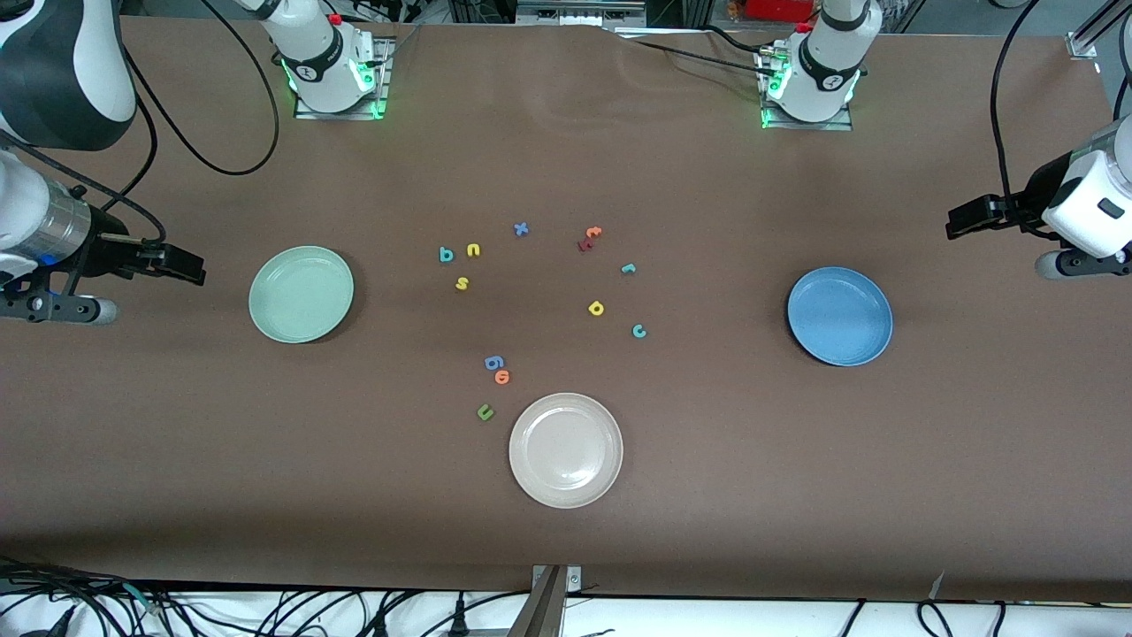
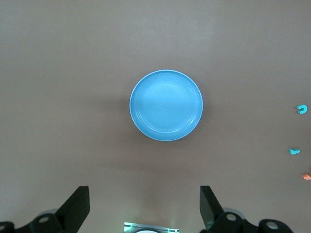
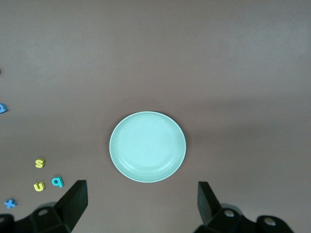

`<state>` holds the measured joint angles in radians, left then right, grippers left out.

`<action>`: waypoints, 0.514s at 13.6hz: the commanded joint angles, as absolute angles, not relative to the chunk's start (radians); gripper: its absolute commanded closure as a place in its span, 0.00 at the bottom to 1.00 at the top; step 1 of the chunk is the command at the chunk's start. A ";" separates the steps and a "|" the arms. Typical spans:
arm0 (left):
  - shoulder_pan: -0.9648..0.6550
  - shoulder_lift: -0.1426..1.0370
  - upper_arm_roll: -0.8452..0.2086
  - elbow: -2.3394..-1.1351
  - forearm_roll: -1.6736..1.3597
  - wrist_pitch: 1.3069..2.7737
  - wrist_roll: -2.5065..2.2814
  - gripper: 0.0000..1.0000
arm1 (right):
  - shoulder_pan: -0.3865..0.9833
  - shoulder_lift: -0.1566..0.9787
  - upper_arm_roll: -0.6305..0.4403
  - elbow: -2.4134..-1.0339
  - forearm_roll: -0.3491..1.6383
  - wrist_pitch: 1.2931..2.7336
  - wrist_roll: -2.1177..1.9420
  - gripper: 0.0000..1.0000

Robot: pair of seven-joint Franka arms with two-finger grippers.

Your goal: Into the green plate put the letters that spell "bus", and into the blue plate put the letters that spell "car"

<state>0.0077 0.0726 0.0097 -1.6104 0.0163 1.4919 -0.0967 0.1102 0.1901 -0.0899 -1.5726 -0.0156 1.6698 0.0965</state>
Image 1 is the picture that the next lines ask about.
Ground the blue plate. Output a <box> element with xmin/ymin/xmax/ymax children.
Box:
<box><xmin>787</xmin><ymin>266</ymin><xmax>894</xmax><ymax>367</ymax></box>

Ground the brown paper table cover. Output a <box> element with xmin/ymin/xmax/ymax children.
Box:
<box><xmin>0</xmin><ymin>16</ymin><xmax>1132</xmax><ymax>604</ymax></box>

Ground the grey equipment box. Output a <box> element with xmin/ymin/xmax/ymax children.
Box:
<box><xmin>516</xmin><ymin>0</ymin><xmax>647</xmax><ymax>27</ymax></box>

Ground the light green plate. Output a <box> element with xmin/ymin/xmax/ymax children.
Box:
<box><xmin>249</xmin><ymin>245</ymin><xmax>355</xmax><ymax>344</ymax></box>

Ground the teal cable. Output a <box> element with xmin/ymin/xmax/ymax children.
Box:
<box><xmin>119</xmin><ymin>579</ymin><xmax>169</xmax><ymax>616</ymax></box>

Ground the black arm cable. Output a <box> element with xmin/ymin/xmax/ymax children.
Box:
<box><xmin>989</xmin><ymin>0</ymin><xmax>1075</xmax><ymax>242</ymax></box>
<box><xmin>0</xmin><ymin>0</ymin><xmax>281</xmax><ymax>249</ymax></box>

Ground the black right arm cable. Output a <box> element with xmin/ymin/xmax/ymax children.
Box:
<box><xmin>0</xmin><ymin>0</ymin><xmax>281</xmax><ymax>249</ymax></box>

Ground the beige plate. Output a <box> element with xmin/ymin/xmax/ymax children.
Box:
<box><xmin>509</xmin><ymin>393</ymin><xmax>624</xmax><ymax>510</ymax></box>

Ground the metal corner bracket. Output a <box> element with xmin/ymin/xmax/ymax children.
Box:
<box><xmin>531</xmin><ymin>564</ymin><xmax>585</xmax><ymax>595</ymax></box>

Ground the red box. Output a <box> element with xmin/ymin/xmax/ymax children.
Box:
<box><xmin>746</xmin><ymin>0</ymin><xmax>816</xmax><ymax>23</ymax></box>

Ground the aluminium frame corner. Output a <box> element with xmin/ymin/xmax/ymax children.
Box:
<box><xmin>1066</xmin><ymin>0</ymin><xmax>1132</xmax><ymax>60</ymax></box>

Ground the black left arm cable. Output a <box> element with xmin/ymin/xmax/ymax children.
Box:
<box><xmin>989</xmin><ymin>0</ymin><xmax>1075</xmax><ymax>242</ymax></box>

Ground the aluminium frame beam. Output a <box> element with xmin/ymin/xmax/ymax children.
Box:
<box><xmin>509</xmin><ymin>566</ymin><xmax>567</xmax><ymax>637</ymax></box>

